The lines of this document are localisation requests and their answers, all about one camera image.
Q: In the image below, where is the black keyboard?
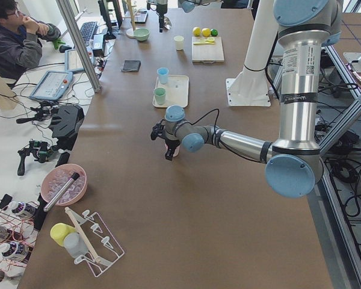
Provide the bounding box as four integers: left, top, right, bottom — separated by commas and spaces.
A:
79, 21, 98, 46

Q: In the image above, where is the cream yellow cup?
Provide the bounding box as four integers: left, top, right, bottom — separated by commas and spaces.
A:
173, 36, 184, 51

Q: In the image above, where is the blue cup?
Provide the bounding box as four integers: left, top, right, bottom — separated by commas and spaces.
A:
157, 67, 169, 84

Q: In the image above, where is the teach pendant tablet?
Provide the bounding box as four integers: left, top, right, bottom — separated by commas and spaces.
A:
29, 71, 73, 101

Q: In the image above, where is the white wire cup rack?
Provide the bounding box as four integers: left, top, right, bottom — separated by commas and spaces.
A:
65, 207, 125, 278

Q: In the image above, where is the steel ice scoop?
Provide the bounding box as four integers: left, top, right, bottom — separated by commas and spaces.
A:
164, 16, 172, 30

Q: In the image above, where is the yellow plastic knife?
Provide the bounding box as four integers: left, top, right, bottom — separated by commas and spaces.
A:
193, 42, 215, 45

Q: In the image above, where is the metal scoop in bowl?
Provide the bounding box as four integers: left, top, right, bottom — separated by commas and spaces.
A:
43, 172, 80, 212

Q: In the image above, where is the green lime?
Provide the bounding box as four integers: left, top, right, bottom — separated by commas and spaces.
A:
211, 29, 218, 37

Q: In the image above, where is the pink cup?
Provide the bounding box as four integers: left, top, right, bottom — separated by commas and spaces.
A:
165, 144, 180, 157

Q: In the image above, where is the wooden cutting board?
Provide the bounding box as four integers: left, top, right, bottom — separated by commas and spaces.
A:
191, 36, 224, 64

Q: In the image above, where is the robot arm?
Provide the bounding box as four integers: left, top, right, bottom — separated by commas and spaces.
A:
150, 1, 342, 197
146, 0, 215, 33

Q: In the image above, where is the aluminium frame post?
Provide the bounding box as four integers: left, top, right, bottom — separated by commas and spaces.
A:
56, 0, 101, 93

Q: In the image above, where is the cream rabbit tray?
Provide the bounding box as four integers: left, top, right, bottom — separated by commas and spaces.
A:
152, 75, 189, 108

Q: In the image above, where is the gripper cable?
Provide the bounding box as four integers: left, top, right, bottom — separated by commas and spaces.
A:
188, 108, 220, 127

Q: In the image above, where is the grey cup on rack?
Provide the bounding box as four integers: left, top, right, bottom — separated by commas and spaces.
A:
63, 232, 89, 258

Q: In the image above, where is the yellow cup on rack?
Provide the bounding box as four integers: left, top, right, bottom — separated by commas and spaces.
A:
50, 223, 76, 246

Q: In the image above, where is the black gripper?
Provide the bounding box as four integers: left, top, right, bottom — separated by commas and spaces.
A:
146, 0, 168, 32
150, 119, 181, 161

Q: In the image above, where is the whole lemon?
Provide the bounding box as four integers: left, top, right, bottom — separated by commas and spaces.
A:
201, 28, 211, 37
193, 26, 201, 37

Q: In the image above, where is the black monitor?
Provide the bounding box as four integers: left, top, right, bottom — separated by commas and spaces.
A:
97, 0, 123, 40

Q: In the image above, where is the seated person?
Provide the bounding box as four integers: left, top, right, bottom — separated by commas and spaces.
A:
0, 1, 61, 81

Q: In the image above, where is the grey folded cloth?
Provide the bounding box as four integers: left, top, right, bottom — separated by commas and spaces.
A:
121, 60, 141, 72

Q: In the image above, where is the pink bowl with ice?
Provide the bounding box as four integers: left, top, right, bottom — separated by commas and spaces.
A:
40, 163, 88, 207

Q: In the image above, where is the green cup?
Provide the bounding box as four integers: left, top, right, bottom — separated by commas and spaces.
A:
153, 87, 166, 105

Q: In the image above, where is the green bowl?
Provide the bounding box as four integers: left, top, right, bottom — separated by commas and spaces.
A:
133, 28, 150, 42

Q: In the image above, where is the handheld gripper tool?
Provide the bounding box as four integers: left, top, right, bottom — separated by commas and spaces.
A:
17, 140, 58, 176

